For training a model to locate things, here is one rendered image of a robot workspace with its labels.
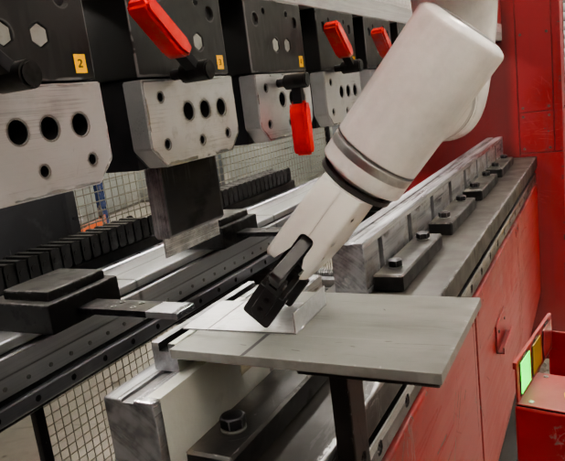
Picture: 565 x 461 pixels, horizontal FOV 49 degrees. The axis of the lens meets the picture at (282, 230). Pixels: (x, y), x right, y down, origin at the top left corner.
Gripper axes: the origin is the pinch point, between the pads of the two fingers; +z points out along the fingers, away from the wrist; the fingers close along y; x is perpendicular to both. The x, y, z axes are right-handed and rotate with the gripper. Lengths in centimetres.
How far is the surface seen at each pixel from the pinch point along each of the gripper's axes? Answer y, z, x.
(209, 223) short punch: -3.3, 0.1, -11.3
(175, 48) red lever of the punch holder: 9.4, -17.7, -17.7
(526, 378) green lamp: -29.9, 2.2, 31.3
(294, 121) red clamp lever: -14.2, -12.0, -12.2
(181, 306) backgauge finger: -1.2, 9.8, -8.4
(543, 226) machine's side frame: -214, 19, 45
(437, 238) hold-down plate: -71, 6, 11
